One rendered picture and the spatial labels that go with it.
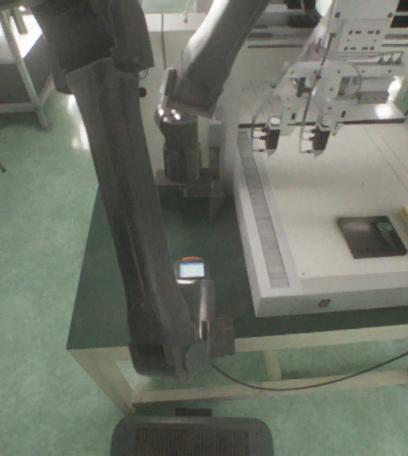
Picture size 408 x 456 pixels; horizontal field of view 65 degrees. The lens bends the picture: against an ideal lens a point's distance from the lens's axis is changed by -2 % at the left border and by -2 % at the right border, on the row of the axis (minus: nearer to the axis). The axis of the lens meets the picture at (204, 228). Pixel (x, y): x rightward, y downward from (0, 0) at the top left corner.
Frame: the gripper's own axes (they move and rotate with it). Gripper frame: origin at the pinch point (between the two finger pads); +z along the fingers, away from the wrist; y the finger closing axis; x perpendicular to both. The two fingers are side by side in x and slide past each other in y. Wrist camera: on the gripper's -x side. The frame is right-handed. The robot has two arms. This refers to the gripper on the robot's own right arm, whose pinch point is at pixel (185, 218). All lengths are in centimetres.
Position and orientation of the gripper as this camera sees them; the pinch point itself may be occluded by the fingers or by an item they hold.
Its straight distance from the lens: 64.4
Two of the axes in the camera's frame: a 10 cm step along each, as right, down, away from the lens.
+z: 0.2, 8.3, 5.6
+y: -10.0, 0.5, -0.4
